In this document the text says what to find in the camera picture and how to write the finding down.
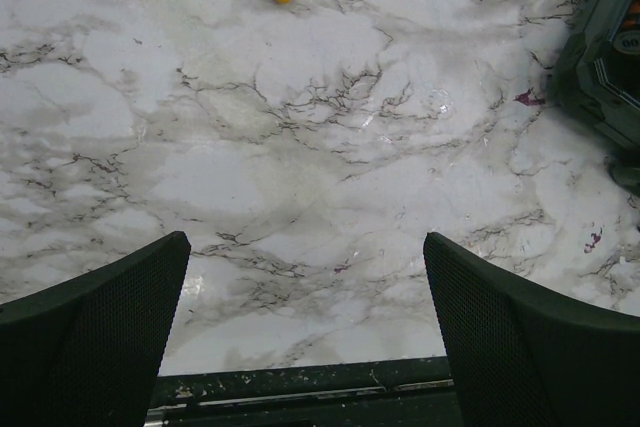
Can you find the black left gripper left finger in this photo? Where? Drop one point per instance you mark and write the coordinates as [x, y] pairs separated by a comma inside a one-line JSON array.
[[87, 351]]

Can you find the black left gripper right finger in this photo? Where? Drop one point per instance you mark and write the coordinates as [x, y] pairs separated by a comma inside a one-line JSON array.
[[521, 354]]

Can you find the orange black chip roll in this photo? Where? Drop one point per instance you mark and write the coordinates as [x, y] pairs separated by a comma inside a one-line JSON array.
[[627, 38]]

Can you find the black poker set case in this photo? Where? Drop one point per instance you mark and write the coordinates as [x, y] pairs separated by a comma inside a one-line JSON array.
[[600, 86]]

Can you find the black mounting rail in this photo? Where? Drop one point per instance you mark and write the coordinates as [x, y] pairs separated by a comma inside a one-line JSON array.
[[407, 392]]

